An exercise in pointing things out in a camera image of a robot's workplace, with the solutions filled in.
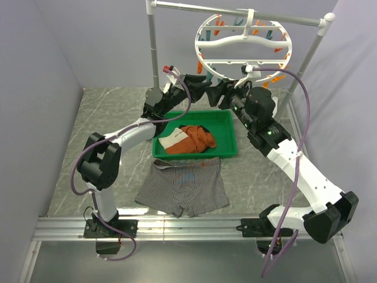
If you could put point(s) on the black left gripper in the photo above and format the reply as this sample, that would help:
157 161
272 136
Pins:
195 84

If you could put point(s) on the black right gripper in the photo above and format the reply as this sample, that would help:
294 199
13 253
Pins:
225 87

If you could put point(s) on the grey striped boxer underwear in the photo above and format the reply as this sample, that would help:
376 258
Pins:
173 187

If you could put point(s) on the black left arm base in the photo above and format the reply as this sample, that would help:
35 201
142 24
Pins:
94 228

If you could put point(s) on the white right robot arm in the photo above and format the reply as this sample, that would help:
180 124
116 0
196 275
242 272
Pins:
330 208

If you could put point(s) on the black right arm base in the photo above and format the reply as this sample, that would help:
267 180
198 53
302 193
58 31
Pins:
254 227

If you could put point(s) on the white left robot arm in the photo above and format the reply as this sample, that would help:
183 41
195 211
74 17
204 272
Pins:
99 162

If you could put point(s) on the white round clip hanger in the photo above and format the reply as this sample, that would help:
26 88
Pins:
245 40

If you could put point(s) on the orange white underwear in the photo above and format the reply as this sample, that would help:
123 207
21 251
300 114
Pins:
188 140

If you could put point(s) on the teal clothes peg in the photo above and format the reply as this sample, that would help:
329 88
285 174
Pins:
209 76
207 35

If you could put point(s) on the green plastic tray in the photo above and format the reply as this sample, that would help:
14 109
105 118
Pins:
220 125

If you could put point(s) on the white grey drying rack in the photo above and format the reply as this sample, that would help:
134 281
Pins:
322 24

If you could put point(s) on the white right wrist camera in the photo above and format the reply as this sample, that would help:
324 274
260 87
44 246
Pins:
251 73

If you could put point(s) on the aluminium mounting rail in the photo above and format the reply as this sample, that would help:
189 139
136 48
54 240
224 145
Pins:
149 228

